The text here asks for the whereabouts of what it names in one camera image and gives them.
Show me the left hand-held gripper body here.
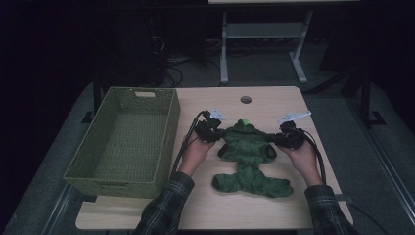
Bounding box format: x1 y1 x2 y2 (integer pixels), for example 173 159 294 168
195 107 227 144

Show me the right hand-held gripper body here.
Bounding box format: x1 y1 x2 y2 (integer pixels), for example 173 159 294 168
277 111 312 151

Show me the green fleece pet garment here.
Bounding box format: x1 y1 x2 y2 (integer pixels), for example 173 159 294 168
211 118 294 199

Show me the green woven basket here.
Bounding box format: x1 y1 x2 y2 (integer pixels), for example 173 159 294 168
63 86 182 200

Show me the person's left hand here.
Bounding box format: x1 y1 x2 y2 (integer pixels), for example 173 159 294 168
177 130 216 177

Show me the person's right hand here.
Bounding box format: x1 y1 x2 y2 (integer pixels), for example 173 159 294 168
277 140 324 188

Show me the grey metal table stand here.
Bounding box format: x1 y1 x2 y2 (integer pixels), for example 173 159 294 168
219 9 314 85

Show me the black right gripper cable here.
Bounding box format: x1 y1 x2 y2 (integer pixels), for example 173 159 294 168
300 128 390 235

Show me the tangle of black floor cables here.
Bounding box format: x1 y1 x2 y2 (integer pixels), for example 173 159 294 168
148 35 223 88

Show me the grey cable clamp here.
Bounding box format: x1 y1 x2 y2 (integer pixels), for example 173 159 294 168
336 194 354 206

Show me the black stand post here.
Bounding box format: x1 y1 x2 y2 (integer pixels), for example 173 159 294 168
81 74 103 124
360 70 388 127

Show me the metal floor rail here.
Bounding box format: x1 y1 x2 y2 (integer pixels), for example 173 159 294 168
41 182 78 235
346 97 415 226

